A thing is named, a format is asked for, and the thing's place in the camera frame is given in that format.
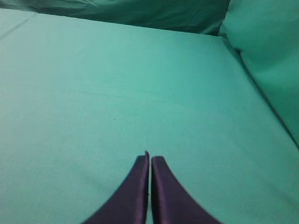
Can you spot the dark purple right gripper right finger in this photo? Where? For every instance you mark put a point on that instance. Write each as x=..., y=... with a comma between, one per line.
x=170, y=202

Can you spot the green tablecloth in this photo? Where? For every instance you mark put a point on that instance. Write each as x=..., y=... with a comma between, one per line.
x=80, y=100

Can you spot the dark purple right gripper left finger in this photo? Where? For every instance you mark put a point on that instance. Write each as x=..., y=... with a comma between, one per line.
x=129, y=203

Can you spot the green backdrop cloth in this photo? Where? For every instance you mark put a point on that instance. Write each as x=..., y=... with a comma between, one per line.
x=191, y=16

